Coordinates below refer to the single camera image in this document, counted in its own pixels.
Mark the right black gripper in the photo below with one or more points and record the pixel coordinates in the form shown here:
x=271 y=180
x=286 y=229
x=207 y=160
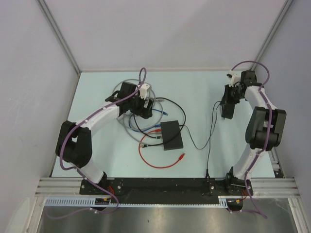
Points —
x=227 y=100

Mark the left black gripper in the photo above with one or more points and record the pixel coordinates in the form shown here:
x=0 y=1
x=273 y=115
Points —
x=144 y=112

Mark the black network switch box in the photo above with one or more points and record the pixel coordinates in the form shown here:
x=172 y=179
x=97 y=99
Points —
x=172 y=139

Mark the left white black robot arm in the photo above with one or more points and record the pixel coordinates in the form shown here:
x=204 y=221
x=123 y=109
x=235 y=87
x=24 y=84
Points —
x=74 y=145

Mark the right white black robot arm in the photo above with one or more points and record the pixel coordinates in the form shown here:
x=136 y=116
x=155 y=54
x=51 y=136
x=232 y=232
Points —
x=264 y=130

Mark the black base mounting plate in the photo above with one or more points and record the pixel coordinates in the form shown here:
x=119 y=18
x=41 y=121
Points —
x=175 y=191

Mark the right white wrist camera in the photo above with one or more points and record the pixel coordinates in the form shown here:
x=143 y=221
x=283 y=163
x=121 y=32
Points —
x=234 y=78

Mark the aluminium front frame rail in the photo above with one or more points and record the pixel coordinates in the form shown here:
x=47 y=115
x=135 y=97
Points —
x=262 y=187

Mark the white slotted cable duct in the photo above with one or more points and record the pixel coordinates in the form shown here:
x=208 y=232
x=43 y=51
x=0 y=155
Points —
x=95 y=202

